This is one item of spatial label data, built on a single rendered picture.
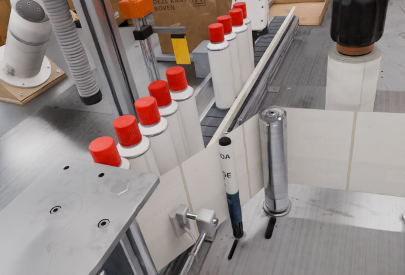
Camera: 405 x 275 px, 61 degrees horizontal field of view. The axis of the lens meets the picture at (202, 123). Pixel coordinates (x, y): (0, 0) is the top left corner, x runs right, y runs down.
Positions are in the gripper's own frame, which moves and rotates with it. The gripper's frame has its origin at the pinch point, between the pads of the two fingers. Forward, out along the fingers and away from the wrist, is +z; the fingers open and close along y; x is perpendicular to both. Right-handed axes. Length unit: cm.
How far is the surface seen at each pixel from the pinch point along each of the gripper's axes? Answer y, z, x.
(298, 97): 16.1, 10.7, -11.0
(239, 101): 4.4, 10.5, -20.8
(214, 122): -0.6, 15.4, -24.3
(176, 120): 2.2, 8.8, -47.2
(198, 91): -3.2, 7.8, -27.1
